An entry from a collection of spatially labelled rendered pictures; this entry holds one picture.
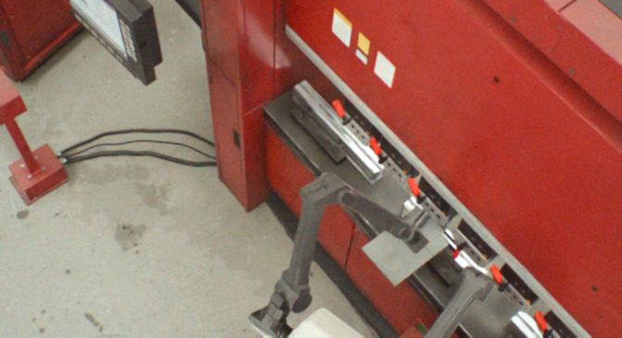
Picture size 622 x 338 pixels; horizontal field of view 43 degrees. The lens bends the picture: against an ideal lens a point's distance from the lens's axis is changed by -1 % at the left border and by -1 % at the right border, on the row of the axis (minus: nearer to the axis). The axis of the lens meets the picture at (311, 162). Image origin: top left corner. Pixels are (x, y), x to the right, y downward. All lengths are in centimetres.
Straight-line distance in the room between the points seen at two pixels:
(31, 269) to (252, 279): 106
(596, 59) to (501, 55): 32
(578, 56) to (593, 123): 20
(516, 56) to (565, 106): 17
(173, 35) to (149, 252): 133
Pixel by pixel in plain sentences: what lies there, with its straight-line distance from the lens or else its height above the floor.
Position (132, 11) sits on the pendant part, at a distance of 265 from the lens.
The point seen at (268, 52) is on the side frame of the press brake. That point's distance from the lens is 300.
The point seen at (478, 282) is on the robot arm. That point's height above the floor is 136.
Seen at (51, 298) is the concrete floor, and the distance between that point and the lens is 395.
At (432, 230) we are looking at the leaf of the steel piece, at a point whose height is 100.
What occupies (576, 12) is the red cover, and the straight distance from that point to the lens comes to 182.
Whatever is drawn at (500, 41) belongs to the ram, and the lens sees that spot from 203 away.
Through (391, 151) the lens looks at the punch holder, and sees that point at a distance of 278.
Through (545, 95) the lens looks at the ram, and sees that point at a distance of 200.
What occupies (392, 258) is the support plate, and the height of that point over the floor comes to 100.
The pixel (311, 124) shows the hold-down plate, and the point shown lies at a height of 91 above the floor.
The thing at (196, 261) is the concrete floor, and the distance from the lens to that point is 390.
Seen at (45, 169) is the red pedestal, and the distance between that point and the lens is 412.
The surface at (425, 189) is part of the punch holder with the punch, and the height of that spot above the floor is 121.
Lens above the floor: 358
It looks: 60 degrees down
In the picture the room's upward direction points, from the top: 5 degrees clockwise
